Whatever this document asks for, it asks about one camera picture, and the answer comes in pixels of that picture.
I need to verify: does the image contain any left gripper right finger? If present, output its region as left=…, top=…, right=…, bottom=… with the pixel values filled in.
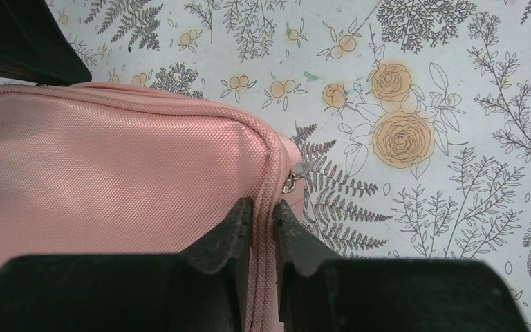
left=273, top=201, right=527, bottom=332

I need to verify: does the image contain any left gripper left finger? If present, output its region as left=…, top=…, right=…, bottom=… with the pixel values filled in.
left=0, top=198, right=253, bottom=331

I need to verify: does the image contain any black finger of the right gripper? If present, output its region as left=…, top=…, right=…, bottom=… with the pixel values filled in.
left=0, top=1, right=92, bottom=86

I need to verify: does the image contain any pink medicine kit case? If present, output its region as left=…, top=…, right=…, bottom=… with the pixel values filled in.
left=0, top=83, right=304, bottom=331

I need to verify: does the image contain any floral table mat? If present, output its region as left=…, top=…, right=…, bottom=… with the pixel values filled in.
left=44, top=1, right=531, bottom=330

